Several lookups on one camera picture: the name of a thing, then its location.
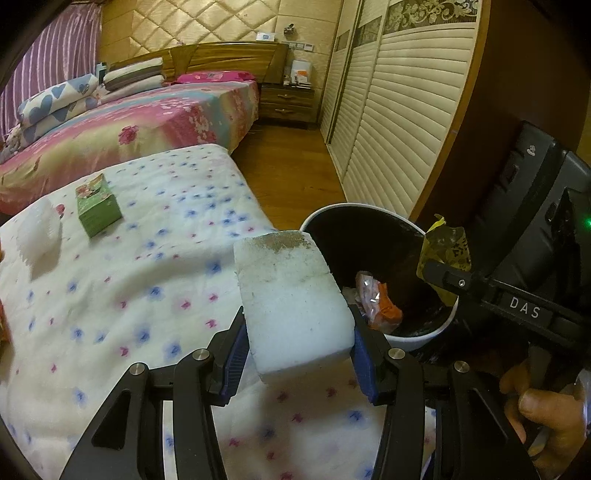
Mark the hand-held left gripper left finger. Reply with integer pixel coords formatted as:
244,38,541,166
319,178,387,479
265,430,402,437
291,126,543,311
59,305,247,480

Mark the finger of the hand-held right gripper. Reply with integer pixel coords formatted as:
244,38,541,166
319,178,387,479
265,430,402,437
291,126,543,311
422,261,491,304

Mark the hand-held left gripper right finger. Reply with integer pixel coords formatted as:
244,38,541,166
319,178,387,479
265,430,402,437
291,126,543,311
348,302,541,480

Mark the yellow snack packet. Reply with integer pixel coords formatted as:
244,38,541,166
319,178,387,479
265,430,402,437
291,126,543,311
416,215,472,308

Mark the orange snack packet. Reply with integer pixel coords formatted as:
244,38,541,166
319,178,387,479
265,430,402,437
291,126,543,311
355,271,403,332

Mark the white sponge block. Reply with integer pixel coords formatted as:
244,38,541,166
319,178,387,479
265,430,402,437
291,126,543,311
233,230,355,384

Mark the white bin with black liner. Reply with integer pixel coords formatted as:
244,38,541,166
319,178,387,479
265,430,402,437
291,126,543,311
299,203,460,354

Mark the white foam net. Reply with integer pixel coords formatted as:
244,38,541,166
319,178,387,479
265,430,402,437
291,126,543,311
16,203,63,273

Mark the person's right hand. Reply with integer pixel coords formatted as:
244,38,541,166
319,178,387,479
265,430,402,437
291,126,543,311
501,360,591,462

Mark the white floral blanket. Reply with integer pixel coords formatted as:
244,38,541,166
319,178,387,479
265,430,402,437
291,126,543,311
0,143,437,480

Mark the sliding door wardrobe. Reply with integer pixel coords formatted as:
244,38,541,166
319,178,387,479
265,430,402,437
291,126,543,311
318,0,490,222

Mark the green box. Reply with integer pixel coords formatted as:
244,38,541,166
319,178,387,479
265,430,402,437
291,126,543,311
75,174,123,238

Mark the wooden nightstand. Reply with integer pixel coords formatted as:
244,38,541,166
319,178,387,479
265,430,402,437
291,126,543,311
257,83,319,129

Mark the bed with floral sheet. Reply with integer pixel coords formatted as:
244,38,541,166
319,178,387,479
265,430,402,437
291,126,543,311
0,78,260,215

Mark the white paper bag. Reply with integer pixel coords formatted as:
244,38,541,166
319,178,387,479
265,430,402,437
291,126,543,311
288,60,315,88

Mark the pink pillow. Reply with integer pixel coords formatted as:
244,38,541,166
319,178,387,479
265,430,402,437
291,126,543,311
178,69,254,85

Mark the striped pillow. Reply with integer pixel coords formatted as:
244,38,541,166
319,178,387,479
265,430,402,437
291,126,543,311
102,58,167,92

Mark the wooden headboard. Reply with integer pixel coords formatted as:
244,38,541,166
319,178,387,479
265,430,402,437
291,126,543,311
108,41,289,86

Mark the crumpled floral cloth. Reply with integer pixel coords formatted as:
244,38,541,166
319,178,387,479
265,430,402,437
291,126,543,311
0,124,24,162

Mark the folded heart print quilt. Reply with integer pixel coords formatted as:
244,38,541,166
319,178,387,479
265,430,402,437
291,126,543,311
16,73,100,139

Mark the purple curtain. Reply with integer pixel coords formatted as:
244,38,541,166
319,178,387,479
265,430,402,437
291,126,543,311
0,4,102,134

